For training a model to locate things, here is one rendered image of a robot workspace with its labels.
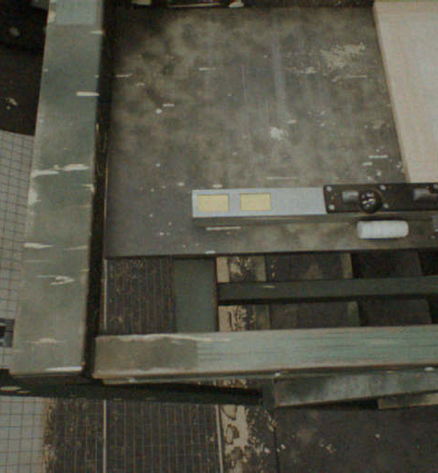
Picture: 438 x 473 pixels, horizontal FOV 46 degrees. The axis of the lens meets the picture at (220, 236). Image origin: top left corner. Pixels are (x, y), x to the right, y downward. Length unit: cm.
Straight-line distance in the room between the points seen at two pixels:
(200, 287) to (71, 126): 34
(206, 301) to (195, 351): 13
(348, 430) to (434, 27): 190
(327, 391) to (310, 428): 108
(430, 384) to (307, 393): 42
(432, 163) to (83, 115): 61
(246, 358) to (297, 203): 27
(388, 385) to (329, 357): 78
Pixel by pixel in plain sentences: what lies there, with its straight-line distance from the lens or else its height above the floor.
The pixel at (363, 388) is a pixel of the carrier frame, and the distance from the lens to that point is 161.
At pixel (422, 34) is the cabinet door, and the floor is 126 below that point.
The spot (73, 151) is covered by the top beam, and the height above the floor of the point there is 182.
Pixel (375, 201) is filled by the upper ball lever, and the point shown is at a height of 151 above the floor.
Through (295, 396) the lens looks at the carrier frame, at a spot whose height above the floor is 79.
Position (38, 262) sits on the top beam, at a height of 185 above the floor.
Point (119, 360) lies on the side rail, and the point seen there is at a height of 173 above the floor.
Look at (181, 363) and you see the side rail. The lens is 77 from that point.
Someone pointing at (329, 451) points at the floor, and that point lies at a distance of 269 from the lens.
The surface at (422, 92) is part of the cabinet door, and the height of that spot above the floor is 129.
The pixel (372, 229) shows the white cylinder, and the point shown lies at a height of 140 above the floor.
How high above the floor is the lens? 212
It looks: 38 degrees down
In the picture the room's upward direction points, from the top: 74 degrees counter-clockwise
